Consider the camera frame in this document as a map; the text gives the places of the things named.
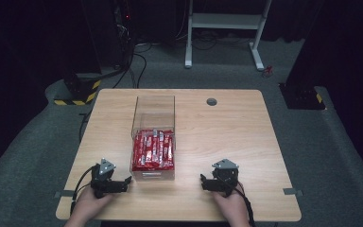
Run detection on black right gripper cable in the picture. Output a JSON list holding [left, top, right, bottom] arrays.
[[236, 182, 257, 227]]

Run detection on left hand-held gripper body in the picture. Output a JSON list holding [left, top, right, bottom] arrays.
[[90, 158, 129, 200]]

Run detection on small red floor object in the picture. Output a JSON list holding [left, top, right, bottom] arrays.
[[261, 64, 273, 79]]

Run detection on white metal stand frame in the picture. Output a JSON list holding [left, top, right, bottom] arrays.
[[183, 0, 272, 72]]

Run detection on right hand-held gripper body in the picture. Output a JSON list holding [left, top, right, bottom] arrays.
[[208, 158, 240, 198]]

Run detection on person's left hand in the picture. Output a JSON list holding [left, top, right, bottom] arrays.
[[70, 185, 115, 224]]

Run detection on stack of red packets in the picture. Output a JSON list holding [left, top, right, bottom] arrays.
[[131, 128, 176, 172]]

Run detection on black floor cables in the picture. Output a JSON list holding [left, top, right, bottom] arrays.
[[112, 29, 154, 90]]

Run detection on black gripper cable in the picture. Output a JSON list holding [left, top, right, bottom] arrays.
[[69, 166, 96, 216], [236, 182, 257, 227]]

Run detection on black yellow striped stand base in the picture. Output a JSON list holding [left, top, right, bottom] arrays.
[[53, 73, 103, 107]]

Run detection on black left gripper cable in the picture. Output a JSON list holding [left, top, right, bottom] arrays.
[[69, 166, 96, 216]]

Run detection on grey tape strip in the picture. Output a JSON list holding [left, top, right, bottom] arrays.
[[54, 189, 77, 200], [282, 187, 304, 197]]

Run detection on clear plastic box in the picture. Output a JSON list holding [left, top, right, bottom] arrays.
[[129, 95, 177, 182]]

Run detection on person's right hand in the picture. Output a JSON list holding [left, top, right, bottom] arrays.
[[212, 183, 251, 222]]

